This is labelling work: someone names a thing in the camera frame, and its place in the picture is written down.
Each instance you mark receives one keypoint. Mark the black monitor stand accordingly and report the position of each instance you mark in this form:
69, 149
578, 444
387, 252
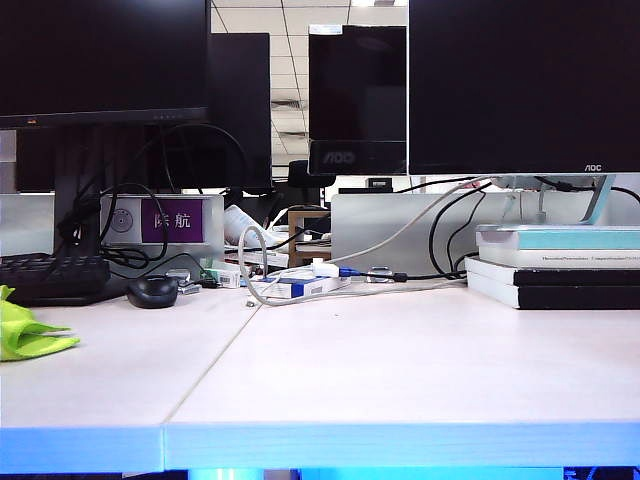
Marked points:
75, 165

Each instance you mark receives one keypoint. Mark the green white small box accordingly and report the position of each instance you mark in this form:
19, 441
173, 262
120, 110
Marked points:
225, 279

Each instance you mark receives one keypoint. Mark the silver monitor stand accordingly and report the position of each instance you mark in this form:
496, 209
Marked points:
597, 205

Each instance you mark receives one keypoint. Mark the white power adapter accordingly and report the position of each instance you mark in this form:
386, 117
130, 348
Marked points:
325, 267

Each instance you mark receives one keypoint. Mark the black computer mouse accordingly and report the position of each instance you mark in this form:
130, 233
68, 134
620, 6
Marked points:
152, 292

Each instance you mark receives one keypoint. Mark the AOC monitor rear side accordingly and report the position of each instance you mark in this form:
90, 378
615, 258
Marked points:
357, 85

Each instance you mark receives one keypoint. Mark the metal partition clamp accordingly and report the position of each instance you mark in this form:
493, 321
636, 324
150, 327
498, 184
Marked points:
382, 271

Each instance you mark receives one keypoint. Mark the lime green microfiber rag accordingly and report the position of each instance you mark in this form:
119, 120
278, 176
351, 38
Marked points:
30, 335

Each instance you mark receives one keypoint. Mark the wide frosted desk partition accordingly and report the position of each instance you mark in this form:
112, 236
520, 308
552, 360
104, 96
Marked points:
370, 225

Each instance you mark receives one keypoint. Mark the black monitor orange logo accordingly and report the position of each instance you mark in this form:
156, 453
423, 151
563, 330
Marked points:
100, 60

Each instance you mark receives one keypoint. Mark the black office chair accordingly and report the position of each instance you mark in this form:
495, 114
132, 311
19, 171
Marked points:
302, 175

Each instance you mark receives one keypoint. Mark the narrow frosted desk partition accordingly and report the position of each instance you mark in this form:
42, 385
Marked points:
25, 225

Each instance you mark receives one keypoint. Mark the blue white cardboard box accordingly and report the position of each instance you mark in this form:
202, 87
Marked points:
300, 289

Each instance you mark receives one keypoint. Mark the acrylic sign purple label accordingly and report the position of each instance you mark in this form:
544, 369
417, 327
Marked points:
172, 220

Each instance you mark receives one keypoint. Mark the small wooden shelf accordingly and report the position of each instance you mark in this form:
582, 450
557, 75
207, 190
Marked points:
292, 240

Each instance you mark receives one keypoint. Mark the black keyboard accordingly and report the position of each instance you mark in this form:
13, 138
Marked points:
50, 280

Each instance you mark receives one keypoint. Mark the white plastic bottle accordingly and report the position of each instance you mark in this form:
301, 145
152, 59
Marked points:
240, 222

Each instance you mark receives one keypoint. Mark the large AOC monitor silver trim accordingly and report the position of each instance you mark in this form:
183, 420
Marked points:
525, 85

